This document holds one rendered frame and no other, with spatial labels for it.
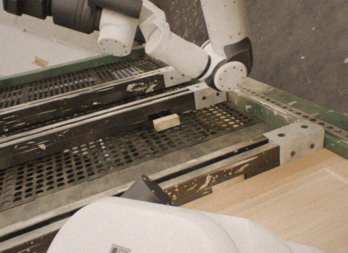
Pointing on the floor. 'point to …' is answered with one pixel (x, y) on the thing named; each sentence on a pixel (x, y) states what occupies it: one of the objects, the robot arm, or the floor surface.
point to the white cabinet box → (33, 50)
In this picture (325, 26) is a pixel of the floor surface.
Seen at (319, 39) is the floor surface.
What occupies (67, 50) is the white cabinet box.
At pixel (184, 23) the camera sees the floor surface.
